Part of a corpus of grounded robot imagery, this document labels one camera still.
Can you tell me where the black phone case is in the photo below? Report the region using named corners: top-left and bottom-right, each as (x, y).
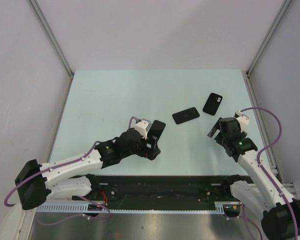
top-left (202, 92), bottom-right (223, 116)

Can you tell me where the phone from clear case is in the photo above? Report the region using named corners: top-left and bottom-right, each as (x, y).
top-left (172, 107), bottom-right (200, 125)

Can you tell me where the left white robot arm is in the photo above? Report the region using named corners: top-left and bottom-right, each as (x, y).
top-left (14, 127), bottom-right (162, 210)

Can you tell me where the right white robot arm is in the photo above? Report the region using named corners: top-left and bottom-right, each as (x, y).
top-left (208, 115), bottom-right (300, 240)

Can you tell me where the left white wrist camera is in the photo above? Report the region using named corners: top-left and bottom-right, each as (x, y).
top-left (134, 119), bottom-right (152, 140)

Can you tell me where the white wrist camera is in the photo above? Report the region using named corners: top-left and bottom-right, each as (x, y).
top-left (234, 110), bottom-right (250, 132)
top-left (134, 119), bottom-right (152, 140)

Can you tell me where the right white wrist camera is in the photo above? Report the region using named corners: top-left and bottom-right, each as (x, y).
top-left (234, 110), bottom-right (250, 132)

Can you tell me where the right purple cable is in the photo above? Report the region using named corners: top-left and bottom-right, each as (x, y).
top-left (234, 106), bottom-right (300, 240)

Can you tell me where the purple cable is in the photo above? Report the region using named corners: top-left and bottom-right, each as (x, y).
top-left (3, 115), bottom-right (141, 225)
top-left (234, 106), bottom-right (300, 240)

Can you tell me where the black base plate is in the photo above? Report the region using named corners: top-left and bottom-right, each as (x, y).
top-left (83, 174), bottom-right (253, 210)

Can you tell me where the white slotted cable duct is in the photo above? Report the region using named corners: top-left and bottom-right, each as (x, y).
top-left (36, 202), bottom-right (225, 215)

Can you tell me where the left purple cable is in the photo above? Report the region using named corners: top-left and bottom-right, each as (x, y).
top-left (3, 115), bottom-right (141, 225)

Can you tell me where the right aluminium frame post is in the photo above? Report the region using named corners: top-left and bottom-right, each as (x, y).
top-left (245, 0), bottom-right (294, 77)

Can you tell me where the aluminium frame post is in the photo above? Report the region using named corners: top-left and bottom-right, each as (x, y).
top-left (27, 0), bottom-right (74, 80)
top-left (245, 0), bottom-right (294, 77)

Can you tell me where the left aluminium frame post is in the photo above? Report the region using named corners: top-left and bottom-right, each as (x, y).
top-left (27, 0), bottom-right (74, 80)

